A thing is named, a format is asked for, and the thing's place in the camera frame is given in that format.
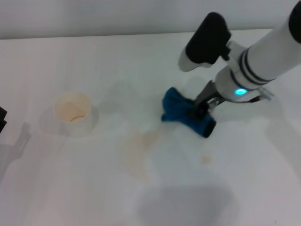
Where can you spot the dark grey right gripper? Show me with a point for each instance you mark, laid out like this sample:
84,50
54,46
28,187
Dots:
208,94

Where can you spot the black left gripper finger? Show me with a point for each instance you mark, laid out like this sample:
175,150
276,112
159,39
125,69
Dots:
2,118

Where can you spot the brown water stain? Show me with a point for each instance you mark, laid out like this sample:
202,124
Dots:
141,143

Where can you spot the white paper cup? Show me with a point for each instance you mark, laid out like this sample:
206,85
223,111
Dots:
75,117

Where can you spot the blue rag with black trim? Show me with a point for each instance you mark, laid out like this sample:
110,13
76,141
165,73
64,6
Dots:
178,110

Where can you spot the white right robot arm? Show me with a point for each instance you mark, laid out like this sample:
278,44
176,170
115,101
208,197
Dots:
263,58

